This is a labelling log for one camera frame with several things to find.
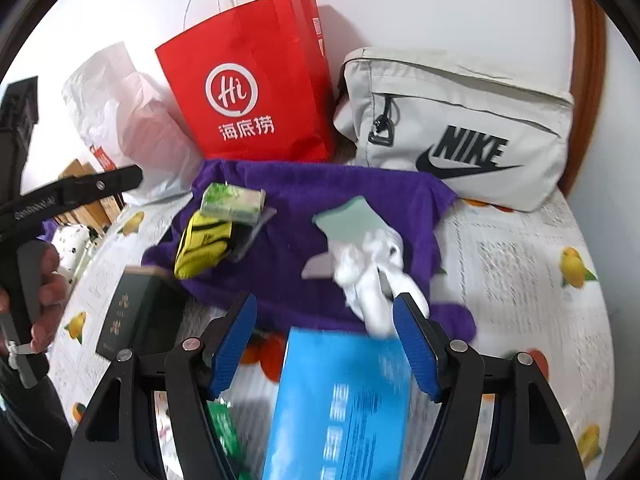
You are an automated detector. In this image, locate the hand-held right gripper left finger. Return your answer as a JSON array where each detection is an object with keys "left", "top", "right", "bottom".
[{"left": 62, "top": 291, "right": 258, "bottom": 480}]

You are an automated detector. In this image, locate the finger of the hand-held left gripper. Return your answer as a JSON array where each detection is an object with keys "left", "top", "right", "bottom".
[{"left": 62, "top": 166, "right": 144, "bottom": 206}]

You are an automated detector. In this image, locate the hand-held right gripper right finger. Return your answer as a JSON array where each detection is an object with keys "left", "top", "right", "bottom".
[{"left": 392, "top": 292, "right": 586, "bottom": 480}]

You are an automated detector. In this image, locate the white sock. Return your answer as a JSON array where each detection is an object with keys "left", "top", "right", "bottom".
[{"left": 332, "top": 230, "right": 431, "bottom": 336}]

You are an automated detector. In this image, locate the blue tissue pack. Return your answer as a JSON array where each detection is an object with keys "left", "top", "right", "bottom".
[{"left": 262, "top": 327, "right": 413, "bottom": 480}]

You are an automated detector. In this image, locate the black pouch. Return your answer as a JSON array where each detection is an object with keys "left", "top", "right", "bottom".
[{"left": 227, "top": 207, "right": 278, "bottom": 263}]

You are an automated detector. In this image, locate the green wet wipes pack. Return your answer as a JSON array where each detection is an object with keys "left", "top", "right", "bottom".
[{"left": 200, "top": 182, "right": 267, "bottom": 225}]

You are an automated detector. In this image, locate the light green cloth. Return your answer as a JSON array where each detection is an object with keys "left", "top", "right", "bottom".
[{"left": 312, "top": 197, "right": 388, "bottom": 251}]

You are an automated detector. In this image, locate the person's left hand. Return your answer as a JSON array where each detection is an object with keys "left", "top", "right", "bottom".
[{"left": 0, "top": 242, "right": 68, "bottom": 356}]

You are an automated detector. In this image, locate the wooden nightstand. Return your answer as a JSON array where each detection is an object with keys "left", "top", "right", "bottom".
[{"left": 57, "top": 159, "right": 126, "bottom": 231}]

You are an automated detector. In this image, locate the white polka dot pillow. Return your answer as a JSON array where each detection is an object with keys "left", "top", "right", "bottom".
[{"left": 52, "top": 225, "right": 91, "bottom": 281}]

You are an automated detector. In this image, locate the white plastic shopping bag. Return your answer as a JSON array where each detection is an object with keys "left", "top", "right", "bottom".
[{"left": 61, "top": 41, "right": 206, "bottom": 206}]

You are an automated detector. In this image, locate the green patterned packet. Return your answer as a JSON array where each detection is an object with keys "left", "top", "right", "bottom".
[{"left": 209, "top": 400, "right": 242, "bottom": 463}]

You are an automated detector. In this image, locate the dark green tin box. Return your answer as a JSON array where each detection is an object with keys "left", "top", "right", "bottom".
[{"left": 95, "top": 265, "right": 188, "bottom": 361}]

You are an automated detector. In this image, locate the purple towel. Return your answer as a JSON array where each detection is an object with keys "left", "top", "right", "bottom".
[{"left": 142, "top": 159, "right": 477, "bottom": 343}]

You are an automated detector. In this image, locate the fruit print tablecloth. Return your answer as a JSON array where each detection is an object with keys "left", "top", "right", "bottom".
[{"left": 47, "top": 195, "right": 608, "bottom": 480}]

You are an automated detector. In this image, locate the red paper bag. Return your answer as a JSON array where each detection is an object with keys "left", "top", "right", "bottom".
[{"left": 154, "top": 0, "right": 337, "bottom": 163}]

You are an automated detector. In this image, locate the person's dark clothing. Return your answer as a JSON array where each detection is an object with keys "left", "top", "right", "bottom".
[{"left": 0, "top": 355, "right": 73, "bottom": 480}]

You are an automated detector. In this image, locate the grey waist bag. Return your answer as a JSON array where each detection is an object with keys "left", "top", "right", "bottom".
[{"left": 332, "top": 47, "right": 576, "bottom": 212}]

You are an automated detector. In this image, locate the wooden door frame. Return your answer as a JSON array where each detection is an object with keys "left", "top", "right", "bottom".
[{"left": 557, "top": 0, "right": 608, "bottom": 196}]

